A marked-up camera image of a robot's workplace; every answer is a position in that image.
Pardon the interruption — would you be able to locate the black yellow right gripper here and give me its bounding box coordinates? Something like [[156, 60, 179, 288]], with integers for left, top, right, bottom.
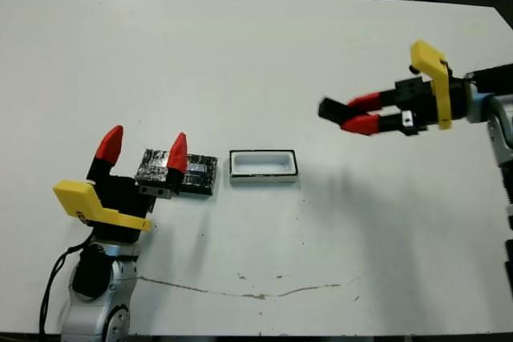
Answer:
[[340, 39, 476, 137]]

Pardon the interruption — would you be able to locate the black foil-wrapped box lid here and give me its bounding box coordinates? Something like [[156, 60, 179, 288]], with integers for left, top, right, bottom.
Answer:
[[135, 148, 220, 198]]

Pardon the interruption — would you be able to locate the white camera box base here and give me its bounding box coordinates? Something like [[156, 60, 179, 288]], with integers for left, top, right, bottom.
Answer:
[[229, 148, 300, 185]]

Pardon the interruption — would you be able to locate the black phone-like camera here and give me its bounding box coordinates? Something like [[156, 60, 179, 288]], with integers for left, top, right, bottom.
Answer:
[[317, 97, 353, 131]]

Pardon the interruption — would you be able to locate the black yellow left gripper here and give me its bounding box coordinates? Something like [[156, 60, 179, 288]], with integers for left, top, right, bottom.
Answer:
[[53, 124, 188, 243]]

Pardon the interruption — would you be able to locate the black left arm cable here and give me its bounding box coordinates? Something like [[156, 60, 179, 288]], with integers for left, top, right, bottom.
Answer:
[[38, 233, 95, 335]]

